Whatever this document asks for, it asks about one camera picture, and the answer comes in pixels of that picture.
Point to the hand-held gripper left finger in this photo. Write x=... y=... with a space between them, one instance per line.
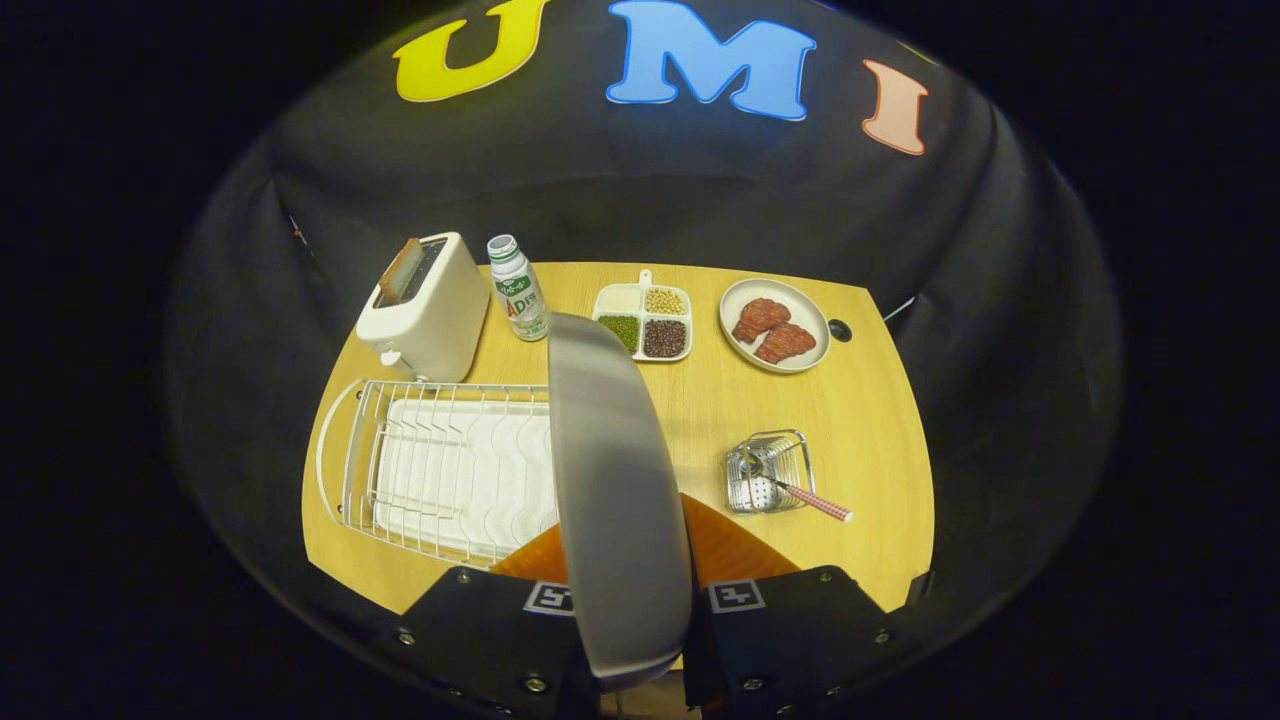
x=480 y=640

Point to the white drink bottle green label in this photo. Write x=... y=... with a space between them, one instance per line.
x=520 y=295

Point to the white divided tray with beans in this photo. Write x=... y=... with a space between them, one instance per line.
x=620 y=300

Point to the brown bread slice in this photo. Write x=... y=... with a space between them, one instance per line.
x=400 y=270

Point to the beige plate with meat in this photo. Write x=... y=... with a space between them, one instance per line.
x=810 y=325

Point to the white toaster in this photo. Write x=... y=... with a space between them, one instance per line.
x=435 y=320

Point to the red meat slice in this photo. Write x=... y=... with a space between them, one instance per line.
x=762 y=316
x=788 y=343

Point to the black backdrop cloth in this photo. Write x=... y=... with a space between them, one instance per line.
x=600 y=200

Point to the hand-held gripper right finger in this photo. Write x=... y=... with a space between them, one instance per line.
x=790 y=640

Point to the beige round plate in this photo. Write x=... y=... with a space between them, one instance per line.
x=615 y=480

